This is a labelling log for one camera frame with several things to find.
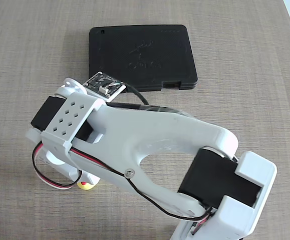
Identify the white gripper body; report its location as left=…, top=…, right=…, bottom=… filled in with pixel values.
left=44, top=149, right=84, bottom=186

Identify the yellow rubber duck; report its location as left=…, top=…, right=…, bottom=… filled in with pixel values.
left=77, top=181, right=97, bottom=191

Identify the black camera cable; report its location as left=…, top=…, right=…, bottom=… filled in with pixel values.
left=114, top=84, right=198, bottom=118

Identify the small camera circuit board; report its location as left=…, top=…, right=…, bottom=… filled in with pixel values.
left=83, top=71, right=127, bottom=102

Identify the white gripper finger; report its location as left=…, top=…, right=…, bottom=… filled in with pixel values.
left=79, top=172, right=100, bottom=187

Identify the black plastic case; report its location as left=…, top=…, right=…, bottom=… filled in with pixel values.
left=88, top=24, right=198, bottom=94

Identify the red white black servo wire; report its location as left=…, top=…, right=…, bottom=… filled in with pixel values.
left=32, top=142, right=217, bottom=227

